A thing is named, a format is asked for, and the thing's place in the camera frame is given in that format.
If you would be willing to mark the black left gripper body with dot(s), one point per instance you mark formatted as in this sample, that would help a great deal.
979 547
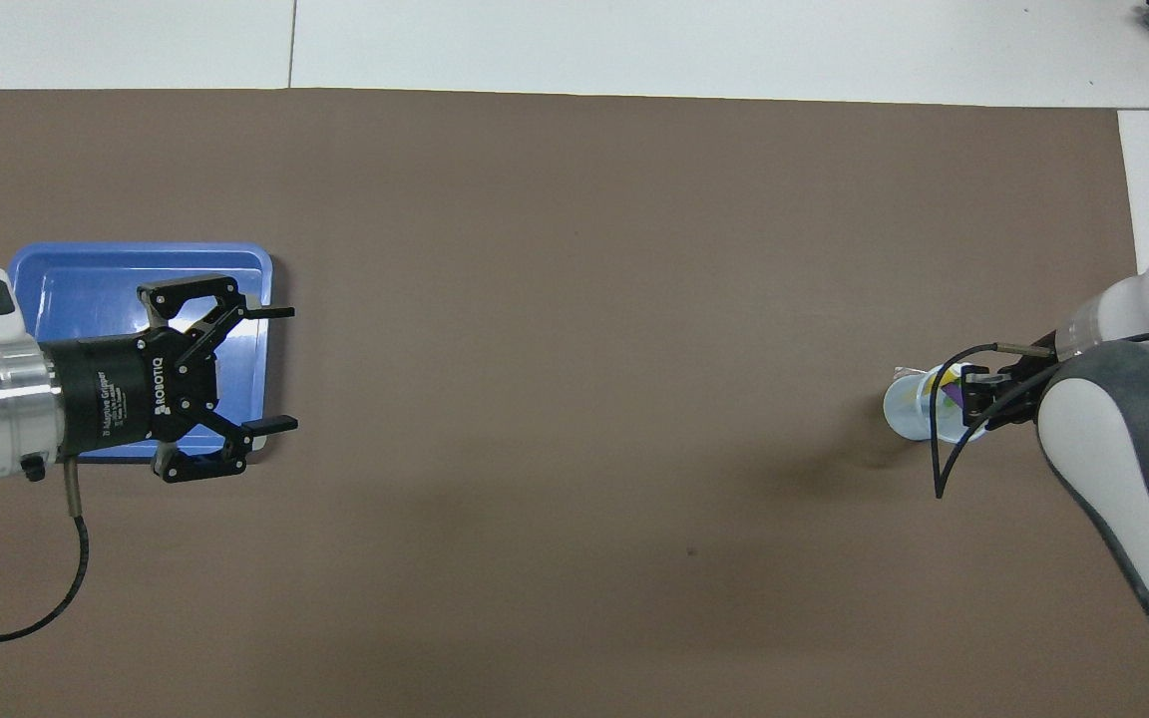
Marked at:
116 394

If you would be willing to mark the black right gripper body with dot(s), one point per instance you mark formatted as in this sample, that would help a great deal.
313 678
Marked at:
1021 399

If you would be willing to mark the purple marker pen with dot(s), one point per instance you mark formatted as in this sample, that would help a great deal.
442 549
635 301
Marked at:
953 396

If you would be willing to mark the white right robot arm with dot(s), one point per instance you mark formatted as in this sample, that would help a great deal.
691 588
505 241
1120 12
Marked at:
1133 479

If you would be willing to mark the blue plastic tray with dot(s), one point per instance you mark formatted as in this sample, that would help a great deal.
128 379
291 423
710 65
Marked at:
86 289

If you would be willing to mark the translucent pale blue cup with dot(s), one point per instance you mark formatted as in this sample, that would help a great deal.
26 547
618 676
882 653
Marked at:
902 409

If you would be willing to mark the brown table mat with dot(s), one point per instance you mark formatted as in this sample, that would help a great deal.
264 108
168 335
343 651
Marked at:
574 299

